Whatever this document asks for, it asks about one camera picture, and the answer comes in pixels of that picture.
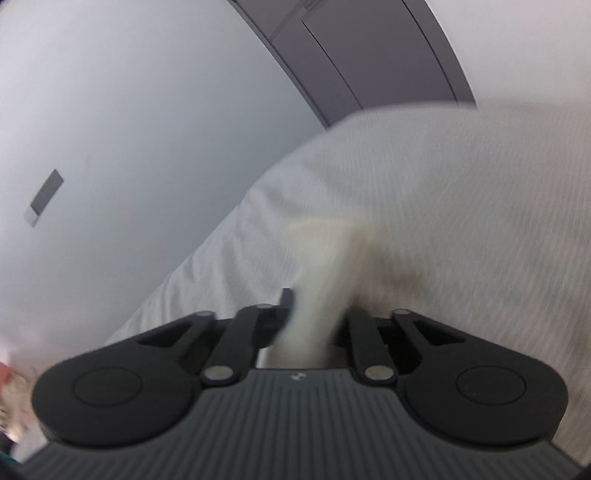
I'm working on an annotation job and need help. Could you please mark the grey wall outlet strip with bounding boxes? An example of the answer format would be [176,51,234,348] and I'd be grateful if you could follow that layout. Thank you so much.
[25,168,64,227]

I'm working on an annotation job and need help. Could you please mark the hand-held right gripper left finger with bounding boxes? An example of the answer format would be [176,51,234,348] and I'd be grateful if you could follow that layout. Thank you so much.
[136,288,296,386]

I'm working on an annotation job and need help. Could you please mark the cream fleece garment blue trim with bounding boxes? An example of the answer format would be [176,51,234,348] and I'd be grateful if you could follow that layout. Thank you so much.
[259,219,375,370]

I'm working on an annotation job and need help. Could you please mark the grey cabinet corner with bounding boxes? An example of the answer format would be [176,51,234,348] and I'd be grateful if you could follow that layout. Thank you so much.
[231,0,476,127]

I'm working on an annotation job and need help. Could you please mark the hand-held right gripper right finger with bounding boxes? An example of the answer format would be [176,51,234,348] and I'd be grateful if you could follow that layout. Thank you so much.
[339,307,465,386]

